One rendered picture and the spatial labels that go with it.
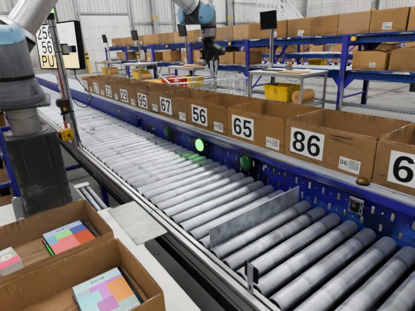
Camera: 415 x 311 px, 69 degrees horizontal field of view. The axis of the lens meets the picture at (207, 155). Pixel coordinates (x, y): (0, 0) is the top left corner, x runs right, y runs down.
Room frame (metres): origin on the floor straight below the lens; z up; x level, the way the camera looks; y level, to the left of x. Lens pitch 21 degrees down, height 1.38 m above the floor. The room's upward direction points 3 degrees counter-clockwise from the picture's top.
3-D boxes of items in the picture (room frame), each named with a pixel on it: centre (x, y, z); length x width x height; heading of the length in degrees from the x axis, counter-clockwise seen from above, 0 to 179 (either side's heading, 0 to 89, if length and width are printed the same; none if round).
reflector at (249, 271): (0.63, -0.10, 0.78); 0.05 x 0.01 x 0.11; 36
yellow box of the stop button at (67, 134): (1.95, 0.93, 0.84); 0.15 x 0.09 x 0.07; 36
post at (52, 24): (2.02, 0.91, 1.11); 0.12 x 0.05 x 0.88; 36
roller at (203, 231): (1.05, -0.12, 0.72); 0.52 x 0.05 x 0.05; 126
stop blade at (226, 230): (0.97, -0.18, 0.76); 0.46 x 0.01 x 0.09; 126
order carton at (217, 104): (1.84, -0.12, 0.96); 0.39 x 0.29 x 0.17; 36
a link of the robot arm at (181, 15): (1.77, 0.05, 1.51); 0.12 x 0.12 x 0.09; 31
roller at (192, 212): (1.16, -0.05, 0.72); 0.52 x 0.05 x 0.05; 126
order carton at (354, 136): (1.20, -0.58, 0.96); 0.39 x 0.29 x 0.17; 36
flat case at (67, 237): (0.85, 0.46, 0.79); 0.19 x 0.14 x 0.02; 41
